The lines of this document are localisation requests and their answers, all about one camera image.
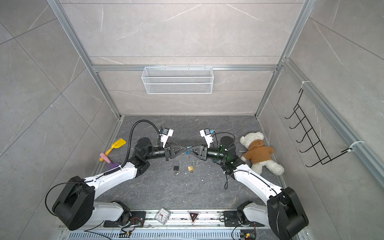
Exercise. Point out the white teddy bear brown hoodie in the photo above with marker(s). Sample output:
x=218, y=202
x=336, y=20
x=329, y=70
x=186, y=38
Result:
x=259, y=155

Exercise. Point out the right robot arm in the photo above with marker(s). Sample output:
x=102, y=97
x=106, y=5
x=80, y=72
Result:
x=282, y=211

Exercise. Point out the small white clock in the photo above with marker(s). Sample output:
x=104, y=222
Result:
x=162, y=216

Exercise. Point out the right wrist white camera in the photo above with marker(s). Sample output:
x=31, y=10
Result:
x=207, y=134

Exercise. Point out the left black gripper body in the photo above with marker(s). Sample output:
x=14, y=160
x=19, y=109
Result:
x=167, y=153

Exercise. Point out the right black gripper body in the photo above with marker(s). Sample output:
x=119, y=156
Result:
x=205, y=153

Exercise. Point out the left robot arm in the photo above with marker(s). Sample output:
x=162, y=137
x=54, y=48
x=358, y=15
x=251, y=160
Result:
x=76, y=205

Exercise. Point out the pink purple toy shovel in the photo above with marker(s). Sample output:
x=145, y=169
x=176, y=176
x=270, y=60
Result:
x=104, y=157

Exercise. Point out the red triangle warning sign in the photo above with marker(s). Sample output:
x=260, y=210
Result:
x=193, y=216

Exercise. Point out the white wire mesh basket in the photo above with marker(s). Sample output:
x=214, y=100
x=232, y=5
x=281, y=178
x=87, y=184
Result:
x=178, y=80

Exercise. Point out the wrist white camera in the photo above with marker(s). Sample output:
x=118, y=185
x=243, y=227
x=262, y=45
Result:
x=165, y=133
x=207, y=134

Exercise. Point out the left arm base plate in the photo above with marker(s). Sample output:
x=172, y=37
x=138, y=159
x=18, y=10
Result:
x=131, y=219

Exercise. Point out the yellow toy shovel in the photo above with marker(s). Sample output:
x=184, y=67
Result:
x=119, y=143

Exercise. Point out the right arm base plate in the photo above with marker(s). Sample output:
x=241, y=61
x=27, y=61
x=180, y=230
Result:
x=234, y=218

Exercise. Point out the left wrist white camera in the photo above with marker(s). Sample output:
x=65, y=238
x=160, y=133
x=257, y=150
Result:
x=165, y=133

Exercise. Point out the brass padlock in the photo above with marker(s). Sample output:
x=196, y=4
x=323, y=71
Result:
x=192, y=167

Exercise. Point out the black wire hook rack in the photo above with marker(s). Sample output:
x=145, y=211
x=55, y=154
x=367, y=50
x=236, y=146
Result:
x=310, y=134

